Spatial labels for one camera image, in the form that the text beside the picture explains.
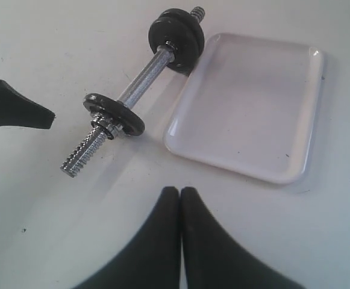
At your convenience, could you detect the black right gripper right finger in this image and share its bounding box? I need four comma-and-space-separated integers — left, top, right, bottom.
180, 187, 302, 288

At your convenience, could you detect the chrome threaded dumbbell bar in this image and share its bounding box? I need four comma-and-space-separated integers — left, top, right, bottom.
60, 6, 205, 178

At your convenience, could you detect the white rectangular plastic tray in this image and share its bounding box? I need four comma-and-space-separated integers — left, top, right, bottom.
163, 33, 325, 185

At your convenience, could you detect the chrome spin-lock collar nut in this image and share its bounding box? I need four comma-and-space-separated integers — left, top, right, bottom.
91, 114, 123, 140

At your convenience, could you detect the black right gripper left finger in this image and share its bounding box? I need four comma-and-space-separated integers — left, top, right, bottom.
76, 187, 181, 288

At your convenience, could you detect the black weight plate far end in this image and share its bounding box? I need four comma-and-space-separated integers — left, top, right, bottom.
148, 17, 199, 75

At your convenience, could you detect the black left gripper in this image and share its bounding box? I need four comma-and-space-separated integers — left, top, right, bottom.
0, 80, 55, 129

